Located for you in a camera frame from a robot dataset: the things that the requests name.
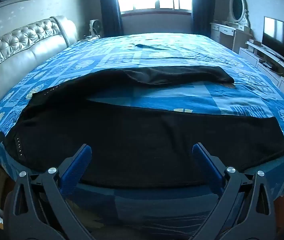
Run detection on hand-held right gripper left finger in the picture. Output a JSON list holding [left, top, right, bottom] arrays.
[[3, 144, 95, 240]]

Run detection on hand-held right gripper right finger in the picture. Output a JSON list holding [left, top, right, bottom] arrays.
[[192, 142, 276, 240]]

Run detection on black pants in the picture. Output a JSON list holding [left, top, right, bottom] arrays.
[[3, 65, 284, 189]]

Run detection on grey tufted headboard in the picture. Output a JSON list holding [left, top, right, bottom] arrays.
[[0, 15, 79, 108]]

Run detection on white television cabinet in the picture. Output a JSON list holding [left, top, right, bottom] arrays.
[[239, 40, 284, 110]]

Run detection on blue printed bed sheet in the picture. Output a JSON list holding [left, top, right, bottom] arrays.
[[0, 32, 284, 240]]

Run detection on white dressing table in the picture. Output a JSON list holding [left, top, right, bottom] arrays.
[[210, 21, 254, 53]]

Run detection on small white fan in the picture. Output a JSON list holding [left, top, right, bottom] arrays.
[[89, 19, 104, 38]]

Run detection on black cylindrical bin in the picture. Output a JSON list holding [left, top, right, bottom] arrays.
[[261, 16, 284, 73]]

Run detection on dark blue curtain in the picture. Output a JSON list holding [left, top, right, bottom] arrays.
[[99, 0, 124, 37], [191, 0, 216, 37]]

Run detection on white oval vanity mirror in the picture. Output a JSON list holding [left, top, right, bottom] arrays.
[[229, 0, 250, 28]]

